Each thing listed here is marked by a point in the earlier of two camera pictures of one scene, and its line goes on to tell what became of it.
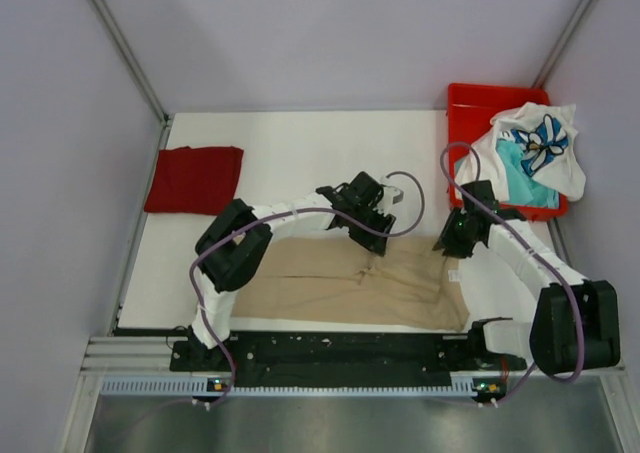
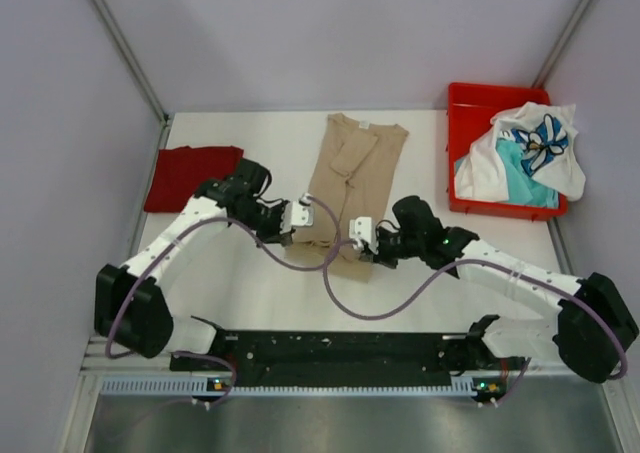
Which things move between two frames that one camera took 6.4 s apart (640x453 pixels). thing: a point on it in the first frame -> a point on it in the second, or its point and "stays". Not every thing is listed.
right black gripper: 447,241 -> 379,258
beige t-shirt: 334,277 -> 351,179
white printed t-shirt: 545,141 stays
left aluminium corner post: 145,82 stays
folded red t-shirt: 201,180 stays
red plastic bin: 469,111 stays
